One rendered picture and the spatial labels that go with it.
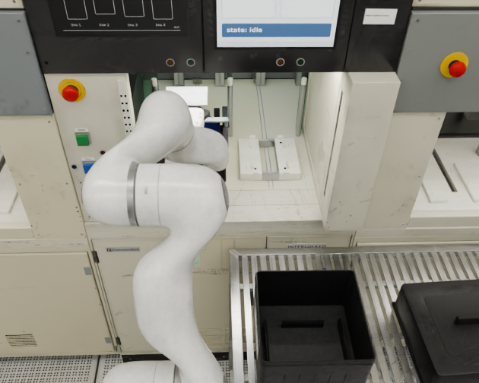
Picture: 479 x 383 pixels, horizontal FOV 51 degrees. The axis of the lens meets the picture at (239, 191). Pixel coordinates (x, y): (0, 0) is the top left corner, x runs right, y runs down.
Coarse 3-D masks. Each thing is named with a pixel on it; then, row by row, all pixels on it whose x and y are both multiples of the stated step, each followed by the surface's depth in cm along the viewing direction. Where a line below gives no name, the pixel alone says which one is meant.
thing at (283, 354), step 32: (256, 288) 134; (288, 288) 144; (320, 288) 144; (352, 288) 140; (256, 320) 133; (288, 320) 143; (320, 320) 143; (352, 320) 140; (256, 352) 135; (288, 352) 139; (320, 352) 139; (352, 352) 139
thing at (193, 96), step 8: (168, 88) 144; (176, 88) 144; (184, 88) 144; (192, 88) 144; (200, 88) 144; (184, 96) 141; (192, 96) 141; (200, 96) 141; (192, 104) 138; (200, 104) 138; (216, 112) 156; (224, 112) 153; (208, 120) 146; (216, 120) 146; (224, 120) 146; (224, 128) 147; (224, 136) 144; (160, 160) 143; (224, 176) 149
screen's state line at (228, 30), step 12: (228, 24) 117; (240, 24) 117; (252, 24) 117; (264, 24) 117; (276, 24) 117; (288, 24) 118; (300, 24) 118; (312, 24) 118; (324, 24) 118; (228, 36) 119; (240, 36) 119; (252, 36) 119; (264, 36) 119; (276, 36) 119; (288, 36) 120; (300, 36) 120; (312, 36) 120; (324, 36) 120
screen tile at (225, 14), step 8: (224, 0) 113; (232, 0) 113; (240, 0) 113; (248, 0) 113; (256, 0) 113; (264, 0) 113; (272, 0) 114; (224, 8) 114; (232, 8) 114; (240, 8) 115; (248, 8) 115; (256, 8) 115; (264, 8) 115; (272, 8) 115; (224, 16) 116; (232, 16) 116; (240, 16) 116; (248, 16) 116; (256, 16) 116; (264, 16) 116; (272, 16) 116
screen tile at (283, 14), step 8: (288, 0) 114; (296, 0) 114; (304, 0) 114; (312, 0) 114; (320, 0) 114; (328, 0) 114; (288, 8) 115; (296, 8) 115; (304, 8) 115; (312, 8) 115; (320, 8) 115; (328, 8) 115; (280, 16) 116; (288, 16) 116; (296, 16) 116; (304, 16) 116; (312, 16) 116; (320, 16) 116; (328, 16) 117
